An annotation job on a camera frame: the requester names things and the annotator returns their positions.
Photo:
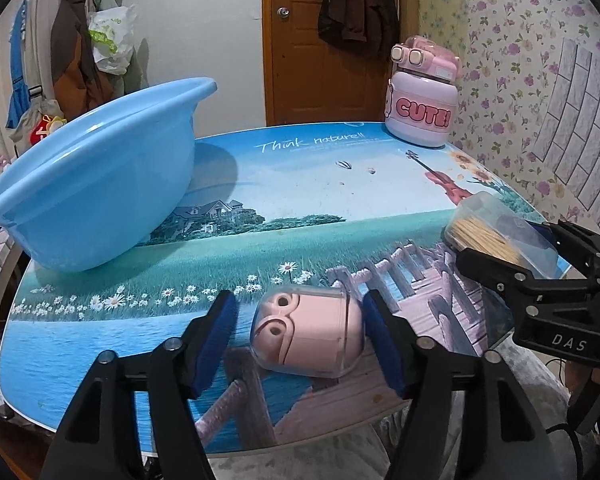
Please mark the red yellow plush toy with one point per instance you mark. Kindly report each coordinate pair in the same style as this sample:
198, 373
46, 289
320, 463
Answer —
50, 130

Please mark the light wooden wardrobe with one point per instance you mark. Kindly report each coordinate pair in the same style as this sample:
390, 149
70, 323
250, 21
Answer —
40, 35

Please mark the pink water bottle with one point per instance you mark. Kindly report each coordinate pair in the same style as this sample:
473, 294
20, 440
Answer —
420, 130

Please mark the dark brown jacket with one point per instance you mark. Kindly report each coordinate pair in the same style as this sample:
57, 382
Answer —
355, 15

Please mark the white green plastic bag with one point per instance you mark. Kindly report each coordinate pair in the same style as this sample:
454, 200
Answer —
110, 35

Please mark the pink earphone case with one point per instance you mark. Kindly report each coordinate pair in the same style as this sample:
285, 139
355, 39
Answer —
320, 330

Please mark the clear toothpick box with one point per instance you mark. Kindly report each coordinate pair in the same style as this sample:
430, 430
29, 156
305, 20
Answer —
485, 230

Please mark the light blue plastic basin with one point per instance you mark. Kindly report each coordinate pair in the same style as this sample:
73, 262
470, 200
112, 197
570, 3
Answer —
90, 185

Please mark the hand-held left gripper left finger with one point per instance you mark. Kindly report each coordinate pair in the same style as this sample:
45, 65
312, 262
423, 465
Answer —
215, 345

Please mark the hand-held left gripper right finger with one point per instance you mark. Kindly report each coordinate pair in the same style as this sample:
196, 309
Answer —
385, 345

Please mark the brown wooden door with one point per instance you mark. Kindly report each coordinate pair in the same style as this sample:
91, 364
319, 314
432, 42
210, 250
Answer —
300, 60

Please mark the grey brick wall sticker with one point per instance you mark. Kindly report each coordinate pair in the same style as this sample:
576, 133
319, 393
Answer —
580, 135

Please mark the person's right hand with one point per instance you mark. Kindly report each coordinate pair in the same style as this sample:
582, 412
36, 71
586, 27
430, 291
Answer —
576, 380

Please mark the person's left leg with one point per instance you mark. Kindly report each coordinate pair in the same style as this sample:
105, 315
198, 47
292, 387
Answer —
340, 455

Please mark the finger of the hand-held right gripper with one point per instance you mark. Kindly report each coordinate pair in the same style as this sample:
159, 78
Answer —
500, 272
587, 255

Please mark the person's leg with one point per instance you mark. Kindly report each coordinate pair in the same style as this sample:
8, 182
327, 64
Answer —
535, 390
340, 455

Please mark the person's right leg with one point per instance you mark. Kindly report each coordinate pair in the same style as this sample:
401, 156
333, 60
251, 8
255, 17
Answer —
535, 390

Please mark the grey cloth bag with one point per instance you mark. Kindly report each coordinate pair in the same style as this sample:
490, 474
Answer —
22, 130

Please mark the blue garment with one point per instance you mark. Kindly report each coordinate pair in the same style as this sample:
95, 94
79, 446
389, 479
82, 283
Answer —
17, 60

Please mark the brown and orange jacket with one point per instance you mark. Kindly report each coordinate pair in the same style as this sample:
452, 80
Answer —
70, 50

